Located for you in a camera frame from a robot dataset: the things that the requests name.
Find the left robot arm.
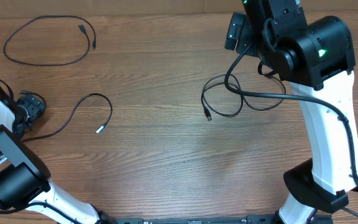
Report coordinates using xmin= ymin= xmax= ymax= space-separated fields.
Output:
xmin=0 ymin=80 xmax=111 ymax=223

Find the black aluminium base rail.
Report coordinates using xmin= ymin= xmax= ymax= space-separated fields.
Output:
xmin=114 ymin=214 xmax=283 ymax=224

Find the black right camera cable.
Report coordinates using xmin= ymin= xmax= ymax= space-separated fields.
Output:
xmin=224 ymin=43 xmax=358 ymax=224

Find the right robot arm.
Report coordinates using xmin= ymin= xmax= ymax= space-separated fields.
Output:
xmin=225 ymin=0 xmax=358 ymax=223

